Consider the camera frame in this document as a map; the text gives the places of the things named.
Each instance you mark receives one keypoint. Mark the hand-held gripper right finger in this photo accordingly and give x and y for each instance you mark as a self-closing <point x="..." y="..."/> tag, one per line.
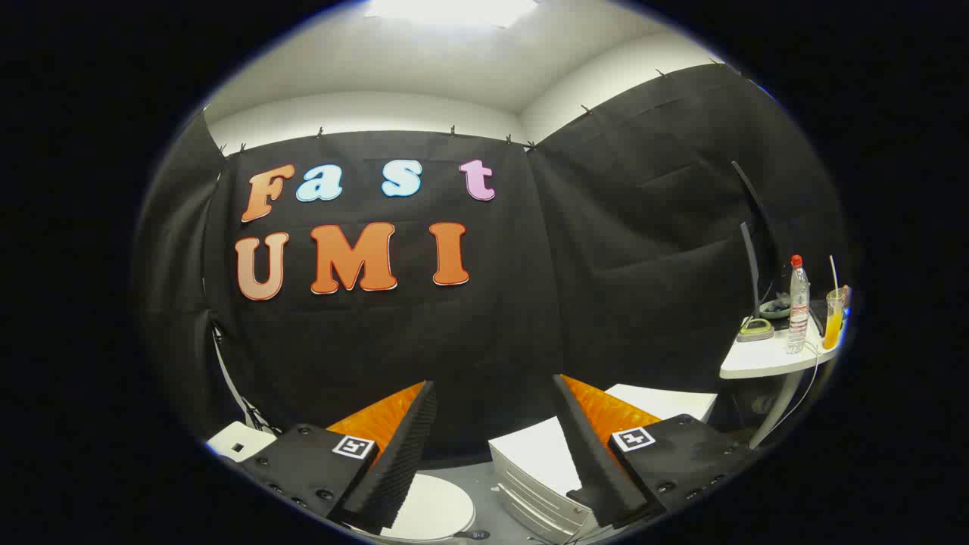
<point x="590" y="454"/>

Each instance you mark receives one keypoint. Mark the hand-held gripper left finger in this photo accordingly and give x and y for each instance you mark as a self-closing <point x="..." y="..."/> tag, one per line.
<point x="401" y="454"/>

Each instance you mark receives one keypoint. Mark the white drawer cabinet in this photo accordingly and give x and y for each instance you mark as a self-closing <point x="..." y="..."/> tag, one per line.
<point x="541" y="454"/>

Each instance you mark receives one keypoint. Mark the black backdrop cloth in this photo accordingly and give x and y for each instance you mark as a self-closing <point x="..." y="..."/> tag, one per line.
<point x="469" y="325"/>

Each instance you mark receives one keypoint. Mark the white side table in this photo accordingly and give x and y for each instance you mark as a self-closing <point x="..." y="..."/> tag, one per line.
<point x="764" y="359"/>

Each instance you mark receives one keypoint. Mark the small grey bowl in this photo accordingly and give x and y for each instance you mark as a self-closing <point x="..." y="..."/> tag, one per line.
<point x="775" y="307"/>

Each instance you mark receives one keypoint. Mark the clear plastic water bottle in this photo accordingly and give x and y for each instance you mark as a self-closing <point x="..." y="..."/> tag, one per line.
<point x="798" y="310"/>

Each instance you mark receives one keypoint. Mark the black monitor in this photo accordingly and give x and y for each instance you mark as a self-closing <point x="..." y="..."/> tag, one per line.
<point x="753" y="257"/>

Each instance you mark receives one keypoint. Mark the cup of orange juice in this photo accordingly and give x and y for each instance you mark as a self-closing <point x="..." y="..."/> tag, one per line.
<point x="834" y="322"/>

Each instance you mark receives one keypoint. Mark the ceiling light panel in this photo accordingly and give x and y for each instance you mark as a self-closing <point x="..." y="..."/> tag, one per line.
<point x="454" y="10"/>

